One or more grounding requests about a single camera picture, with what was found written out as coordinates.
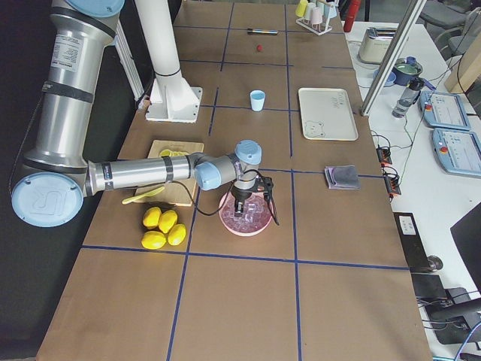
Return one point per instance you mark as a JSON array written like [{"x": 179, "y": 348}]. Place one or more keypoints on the cream bear tray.
[{"x": 326, "y": 115}]

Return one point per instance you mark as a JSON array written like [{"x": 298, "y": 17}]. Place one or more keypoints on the red bottle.
[{"x": 351, "y": 15}]

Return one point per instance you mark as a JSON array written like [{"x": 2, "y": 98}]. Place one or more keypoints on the white cup rack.
[{"x": 329, "y": 12}]

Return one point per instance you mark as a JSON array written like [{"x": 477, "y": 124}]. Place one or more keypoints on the pink cup on rack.
[{"x": 316, "y": 15}]

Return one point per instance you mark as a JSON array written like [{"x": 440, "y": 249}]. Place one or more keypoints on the grey folded cloth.
[{"x": 342, "y": 177}]

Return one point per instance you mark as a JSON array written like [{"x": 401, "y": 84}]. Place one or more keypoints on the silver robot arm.
[{"x": 106, "y": 57}]

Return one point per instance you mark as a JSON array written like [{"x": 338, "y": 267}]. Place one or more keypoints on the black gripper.
[{"x": 240, "y": 196}]

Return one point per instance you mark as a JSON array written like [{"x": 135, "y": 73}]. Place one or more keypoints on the wooden cutting board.
[{"x": 173, "y": 194}]

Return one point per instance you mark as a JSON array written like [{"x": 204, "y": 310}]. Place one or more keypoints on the yellow green plastic knife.
[{"x": 148, "y": 194}]

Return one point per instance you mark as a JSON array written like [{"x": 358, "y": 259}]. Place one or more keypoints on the blue teach pendant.
[
  {"x": 458, "y": 152},
  {"x": 444, "y": 110}
]

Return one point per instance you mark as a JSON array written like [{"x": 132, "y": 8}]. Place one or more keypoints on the cream toaster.
[{"x": 375, "y": 44}]

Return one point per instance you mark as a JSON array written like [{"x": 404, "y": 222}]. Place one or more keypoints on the clear water bottle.
[{"x": 409, "y": 97}]

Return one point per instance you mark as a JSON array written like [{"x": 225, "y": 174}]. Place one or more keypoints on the steel muddler with black tip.
[{"x": 254, "y": 31}]

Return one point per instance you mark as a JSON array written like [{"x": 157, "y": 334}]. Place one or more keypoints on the blue bowl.
[{"x": 390, "y": 81}]

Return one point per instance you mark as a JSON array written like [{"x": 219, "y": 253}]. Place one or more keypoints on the lemon slices row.
[{"x": 172, "y": 153}]

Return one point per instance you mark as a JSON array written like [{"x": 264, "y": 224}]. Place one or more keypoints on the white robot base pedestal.
[{"x": 172, "y": 99}]

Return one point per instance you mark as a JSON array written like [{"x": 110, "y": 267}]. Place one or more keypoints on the light blue cup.
[{"x": 257, "y": 99}]

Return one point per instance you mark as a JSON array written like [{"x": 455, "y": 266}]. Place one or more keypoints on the pink bowl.
[{"x": 246, "y": 230}]

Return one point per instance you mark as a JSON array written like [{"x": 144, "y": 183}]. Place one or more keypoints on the yellow lemon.
[
  {"x": 177, "y": 234},
  {"x": 151, "y": 217},
  {"x": 153, "y": 240},
  {"x": 167, "y": 220}
]

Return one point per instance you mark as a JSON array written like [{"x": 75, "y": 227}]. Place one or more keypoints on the yellow cup on rack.
[{"x": 301, "y": 8}]

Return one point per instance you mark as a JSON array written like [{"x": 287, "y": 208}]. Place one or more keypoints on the dark blue pot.
[{"x": 405, "y": 69}]

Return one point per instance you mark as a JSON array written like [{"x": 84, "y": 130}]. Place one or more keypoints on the aluminium frame post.
[{"x": 413, "y": 11}]

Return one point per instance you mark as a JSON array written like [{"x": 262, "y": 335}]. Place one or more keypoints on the clear ice cubes pile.
[{"x": 251, "y": 218}]

